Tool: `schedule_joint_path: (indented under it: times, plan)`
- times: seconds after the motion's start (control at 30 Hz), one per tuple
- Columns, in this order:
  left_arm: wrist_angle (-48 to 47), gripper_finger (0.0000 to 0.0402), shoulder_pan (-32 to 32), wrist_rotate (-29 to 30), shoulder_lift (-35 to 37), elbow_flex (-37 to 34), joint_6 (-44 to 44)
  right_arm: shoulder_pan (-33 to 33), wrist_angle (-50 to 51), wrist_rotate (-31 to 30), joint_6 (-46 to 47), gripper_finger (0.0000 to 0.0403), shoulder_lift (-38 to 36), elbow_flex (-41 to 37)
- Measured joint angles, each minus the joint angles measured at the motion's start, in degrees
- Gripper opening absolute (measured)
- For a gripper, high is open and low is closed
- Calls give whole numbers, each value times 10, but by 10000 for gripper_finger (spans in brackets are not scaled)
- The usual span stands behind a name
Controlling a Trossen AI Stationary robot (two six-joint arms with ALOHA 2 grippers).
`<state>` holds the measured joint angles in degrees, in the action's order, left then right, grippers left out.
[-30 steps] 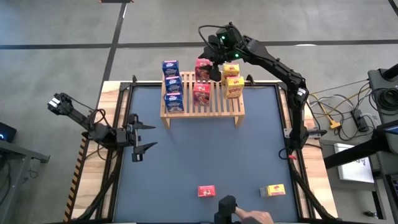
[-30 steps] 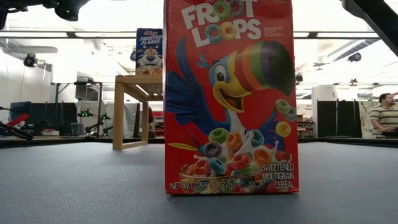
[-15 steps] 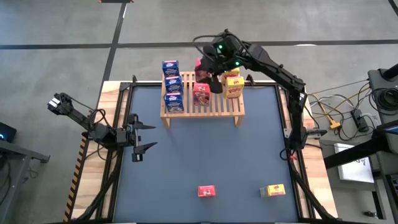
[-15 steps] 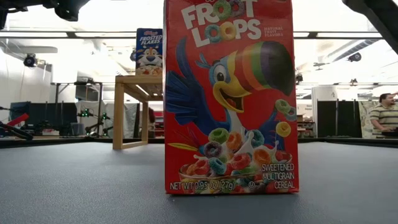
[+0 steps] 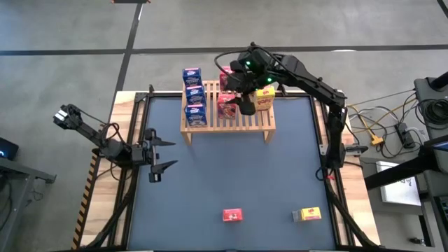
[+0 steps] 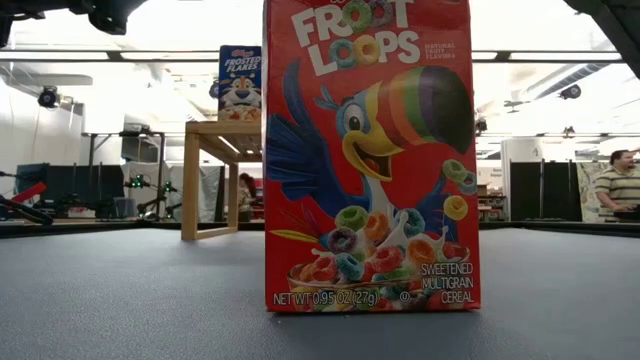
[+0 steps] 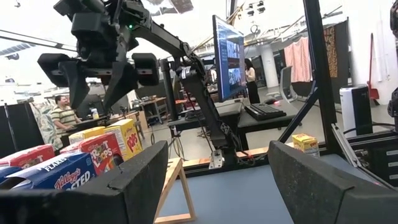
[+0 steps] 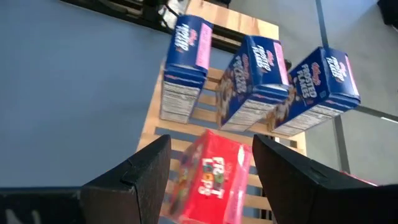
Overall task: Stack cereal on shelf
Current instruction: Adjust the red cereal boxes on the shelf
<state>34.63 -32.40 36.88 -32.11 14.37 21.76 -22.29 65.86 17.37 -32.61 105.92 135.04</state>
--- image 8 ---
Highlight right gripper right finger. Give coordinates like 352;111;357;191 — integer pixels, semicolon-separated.
252;135;398;224

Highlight Froot Loops cereal box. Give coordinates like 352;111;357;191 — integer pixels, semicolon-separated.
167;129;253;224

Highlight wooden slatted shelf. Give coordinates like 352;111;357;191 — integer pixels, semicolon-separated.
136;60;307;224

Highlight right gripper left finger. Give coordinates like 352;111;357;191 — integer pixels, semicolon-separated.
81;135;172;224

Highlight Frosted Flakes cereal box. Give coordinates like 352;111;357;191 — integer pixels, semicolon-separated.
266;46;361;137
159;14;215;124
216;34;290;132

